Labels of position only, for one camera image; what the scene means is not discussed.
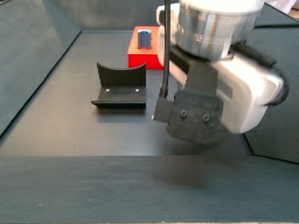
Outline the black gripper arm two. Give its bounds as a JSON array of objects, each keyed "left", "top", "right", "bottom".
[{"left": 153, "top": 63, "right": 223, "bottom": 144}]

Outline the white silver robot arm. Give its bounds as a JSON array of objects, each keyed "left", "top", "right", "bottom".
[{"left": 153, "top": 0, "right": 287, "bottom": 144}]

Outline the blue grooved block peg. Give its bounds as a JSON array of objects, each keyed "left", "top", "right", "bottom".
[{"left": 137, "top": 30, "right": 152, "bottom": 49}]

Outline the red peg board block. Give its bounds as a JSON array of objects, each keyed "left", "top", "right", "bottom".
[{"left": 127, "top": 26, "right": 164, "bottom": 70}]

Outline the black cable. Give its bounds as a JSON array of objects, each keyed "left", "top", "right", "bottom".
[{"left": 157, "top": 0, "right": 172, "bottom": 99}]

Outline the black curved fixture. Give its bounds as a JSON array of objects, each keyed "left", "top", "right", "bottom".
[{"left": 91, "top": 64, "right": 145, "bottom": 109}]

